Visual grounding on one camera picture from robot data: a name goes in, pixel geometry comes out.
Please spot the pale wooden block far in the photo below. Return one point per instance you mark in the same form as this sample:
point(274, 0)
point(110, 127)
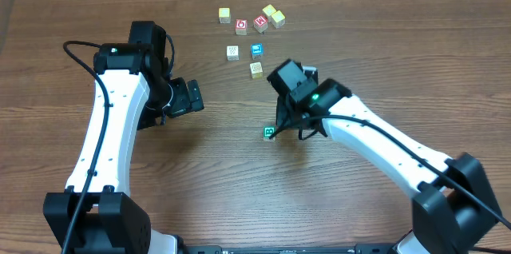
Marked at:
point(232, 53)

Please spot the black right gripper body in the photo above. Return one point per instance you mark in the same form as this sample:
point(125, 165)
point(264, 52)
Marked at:
point(287, 113)

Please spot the blue wooden block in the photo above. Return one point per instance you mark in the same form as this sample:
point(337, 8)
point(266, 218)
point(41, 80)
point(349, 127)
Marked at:
point(257, 51)

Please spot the tan wooden picture block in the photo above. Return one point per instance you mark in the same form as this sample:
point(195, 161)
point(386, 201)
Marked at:
point(256, 70)

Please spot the red wooden block right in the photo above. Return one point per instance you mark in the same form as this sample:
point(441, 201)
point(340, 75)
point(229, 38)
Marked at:
point(260, 23)

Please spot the red wooden block left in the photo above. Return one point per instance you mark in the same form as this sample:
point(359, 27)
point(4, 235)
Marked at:
point(241, 27)

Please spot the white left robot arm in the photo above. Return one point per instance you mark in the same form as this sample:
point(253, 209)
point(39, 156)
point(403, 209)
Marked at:
point(134, 90)

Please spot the red wooden block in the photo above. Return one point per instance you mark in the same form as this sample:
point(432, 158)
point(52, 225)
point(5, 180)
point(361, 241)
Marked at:
point(260, 23)
point(241, 27)

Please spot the green-edged wooden number block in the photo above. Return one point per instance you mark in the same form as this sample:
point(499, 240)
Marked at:
point(268, 132)

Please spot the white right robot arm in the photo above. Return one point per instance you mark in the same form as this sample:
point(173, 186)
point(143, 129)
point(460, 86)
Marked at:
point(453, 204)

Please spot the yellow wooden block right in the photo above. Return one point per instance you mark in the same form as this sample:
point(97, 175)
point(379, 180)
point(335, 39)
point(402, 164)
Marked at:
point(278, 19)

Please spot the yellow wooden block left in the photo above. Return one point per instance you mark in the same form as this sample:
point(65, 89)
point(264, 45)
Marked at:
point(224, 15)

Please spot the yellow wooden block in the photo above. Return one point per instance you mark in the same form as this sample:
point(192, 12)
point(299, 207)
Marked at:
point(278, 19)
point(224, 15)
point(268, 11)

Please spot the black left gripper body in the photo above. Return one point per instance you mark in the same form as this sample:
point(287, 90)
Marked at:
point(180, 99)

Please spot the yellow wooden block upper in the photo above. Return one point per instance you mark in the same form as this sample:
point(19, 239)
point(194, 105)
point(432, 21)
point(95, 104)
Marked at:
point(268, 11)

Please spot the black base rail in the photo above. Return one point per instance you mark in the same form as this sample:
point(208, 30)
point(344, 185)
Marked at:
point(357, 249)

